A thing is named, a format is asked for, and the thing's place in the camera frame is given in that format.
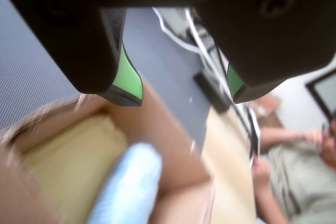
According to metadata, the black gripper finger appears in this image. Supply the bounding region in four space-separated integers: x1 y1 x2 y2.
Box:
0 0 144 108
183 0 336 104

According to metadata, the blue yarn block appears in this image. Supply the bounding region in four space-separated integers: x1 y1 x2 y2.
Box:
86 142 164 224

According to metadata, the bare person forearm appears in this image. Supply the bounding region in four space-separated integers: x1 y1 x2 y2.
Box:
259 126 325 148
254 174 291 224

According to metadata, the black box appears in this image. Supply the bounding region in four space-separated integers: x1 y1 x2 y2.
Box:
193 72 232 114

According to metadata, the open cardboard box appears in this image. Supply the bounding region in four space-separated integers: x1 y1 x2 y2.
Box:
0 77 216 224

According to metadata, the person hand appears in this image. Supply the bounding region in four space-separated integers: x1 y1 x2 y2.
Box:
252 155 271 180

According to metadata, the black framed panel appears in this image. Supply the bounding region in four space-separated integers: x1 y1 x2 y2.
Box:
305 68 336 121

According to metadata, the dark grey foam mat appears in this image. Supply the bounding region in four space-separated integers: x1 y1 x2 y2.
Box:
0 0 233 154

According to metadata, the person in grey shirt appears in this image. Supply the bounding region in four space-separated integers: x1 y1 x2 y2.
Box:
265 115 336 224

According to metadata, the white cable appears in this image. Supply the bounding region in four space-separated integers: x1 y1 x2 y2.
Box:
152 7 201 55
184 8 237 104

